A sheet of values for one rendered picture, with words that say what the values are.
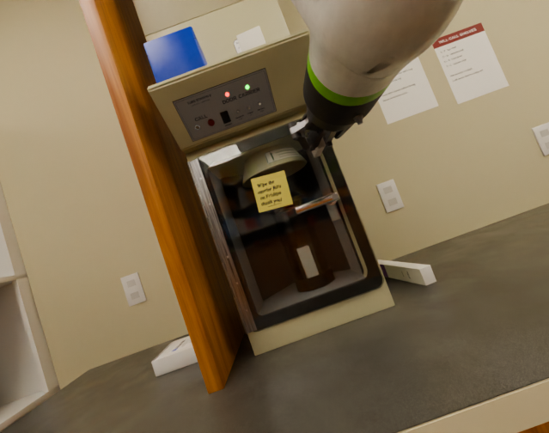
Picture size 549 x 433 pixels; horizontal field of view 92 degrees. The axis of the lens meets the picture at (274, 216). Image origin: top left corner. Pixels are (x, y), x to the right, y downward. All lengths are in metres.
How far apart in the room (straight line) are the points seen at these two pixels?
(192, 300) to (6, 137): 1.19
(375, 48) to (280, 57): 0.38
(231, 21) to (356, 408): 0.77
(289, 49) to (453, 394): 0.58
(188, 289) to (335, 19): 0.46
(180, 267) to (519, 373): 0.49
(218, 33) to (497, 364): 0.78
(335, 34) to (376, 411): 0.38
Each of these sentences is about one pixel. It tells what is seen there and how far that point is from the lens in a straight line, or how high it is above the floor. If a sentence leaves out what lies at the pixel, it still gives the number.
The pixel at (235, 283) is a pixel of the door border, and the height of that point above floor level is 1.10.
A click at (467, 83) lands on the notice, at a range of 1.37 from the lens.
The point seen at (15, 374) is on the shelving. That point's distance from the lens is 1.52.
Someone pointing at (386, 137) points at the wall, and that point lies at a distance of 1.15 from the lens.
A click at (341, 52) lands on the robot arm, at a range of 0.23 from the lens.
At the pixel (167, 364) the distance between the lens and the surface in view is 0.79.
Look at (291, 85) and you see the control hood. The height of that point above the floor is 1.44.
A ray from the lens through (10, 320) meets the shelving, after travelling 1.48.
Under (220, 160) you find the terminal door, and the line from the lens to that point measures 0.61.
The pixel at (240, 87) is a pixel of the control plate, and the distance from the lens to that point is 0.58.
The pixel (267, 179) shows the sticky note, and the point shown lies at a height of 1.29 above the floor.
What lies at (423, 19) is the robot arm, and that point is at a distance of 0.22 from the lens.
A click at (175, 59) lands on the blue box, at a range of 0.61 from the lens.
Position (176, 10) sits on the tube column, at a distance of 0.82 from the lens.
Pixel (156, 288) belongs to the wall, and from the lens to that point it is 1.14.
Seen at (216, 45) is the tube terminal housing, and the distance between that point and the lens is 0.74.
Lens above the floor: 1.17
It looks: 4 degrees up
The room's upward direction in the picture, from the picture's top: 20 degrees counter-clockwise
